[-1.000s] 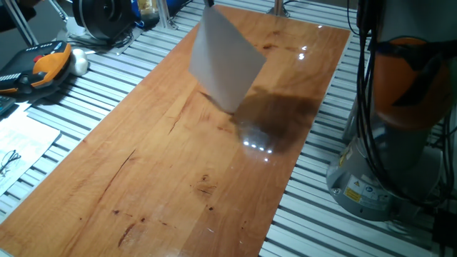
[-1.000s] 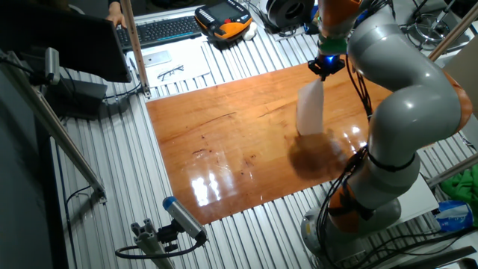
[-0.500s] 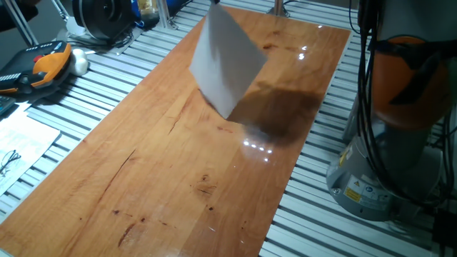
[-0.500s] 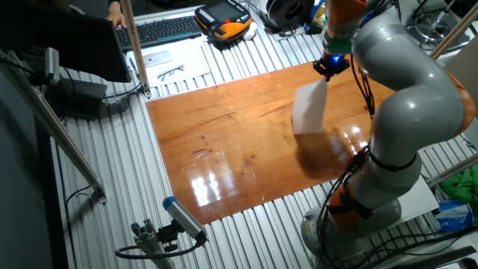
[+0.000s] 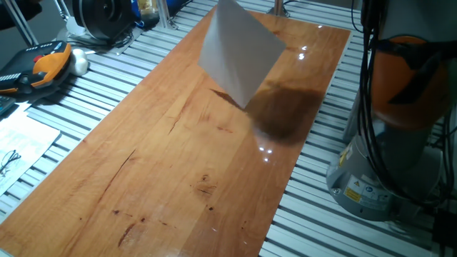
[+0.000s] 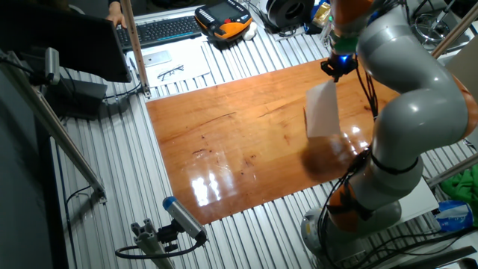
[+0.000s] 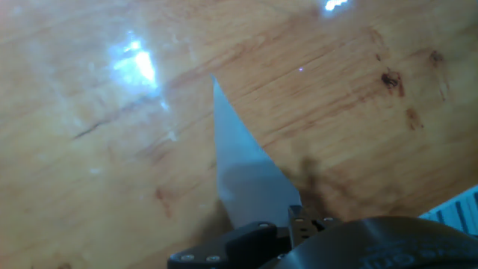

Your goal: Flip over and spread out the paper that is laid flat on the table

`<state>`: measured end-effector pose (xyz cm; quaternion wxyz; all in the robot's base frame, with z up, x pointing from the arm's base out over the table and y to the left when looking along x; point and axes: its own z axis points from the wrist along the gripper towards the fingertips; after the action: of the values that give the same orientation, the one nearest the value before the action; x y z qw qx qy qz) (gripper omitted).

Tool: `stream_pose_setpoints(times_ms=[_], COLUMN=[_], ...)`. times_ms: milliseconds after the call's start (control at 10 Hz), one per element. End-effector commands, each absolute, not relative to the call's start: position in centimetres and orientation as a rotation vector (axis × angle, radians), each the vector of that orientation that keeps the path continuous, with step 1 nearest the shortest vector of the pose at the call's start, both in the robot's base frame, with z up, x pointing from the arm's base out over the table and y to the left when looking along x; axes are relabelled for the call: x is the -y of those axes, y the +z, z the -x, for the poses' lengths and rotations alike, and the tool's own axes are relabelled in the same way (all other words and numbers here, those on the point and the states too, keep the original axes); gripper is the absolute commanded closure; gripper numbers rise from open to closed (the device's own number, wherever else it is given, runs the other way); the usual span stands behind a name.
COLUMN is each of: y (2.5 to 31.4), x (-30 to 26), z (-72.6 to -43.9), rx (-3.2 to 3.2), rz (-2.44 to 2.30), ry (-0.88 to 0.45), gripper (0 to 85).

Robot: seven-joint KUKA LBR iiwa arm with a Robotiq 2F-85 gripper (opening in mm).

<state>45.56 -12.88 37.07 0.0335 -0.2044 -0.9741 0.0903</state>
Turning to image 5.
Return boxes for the white paper sheet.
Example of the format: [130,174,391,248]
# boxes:
[197,0,288,110]

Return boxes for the dark sleeved person forearm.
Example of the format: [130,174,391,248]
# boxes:
[0,0,43,31]

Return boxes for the wooden board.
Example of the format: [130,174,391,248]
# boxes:
[0,4,351,257]

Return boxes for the yellow snack bag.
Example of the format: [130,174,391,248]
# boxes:
[137,0,161,18]

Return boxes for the small white rounded object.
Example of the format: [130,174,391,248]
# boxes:
[69,49,89,76]

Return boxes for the orange and black teach pendant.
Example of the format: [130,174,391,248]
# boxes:
[0,40,72,96]

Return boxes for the printed paper sheets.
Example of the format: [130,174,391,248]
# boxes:
[0,103,61,196]

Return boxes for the black eyeglasses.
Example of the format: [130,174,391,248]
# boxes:
[0,149,21,176]

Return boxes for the grey metal bar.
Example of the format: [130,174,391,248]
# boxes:
[3,0,39,46]

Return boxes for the aluminium frame post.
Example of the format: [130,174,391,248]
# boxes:
[156,0,179,30]
[266,0,291,18]

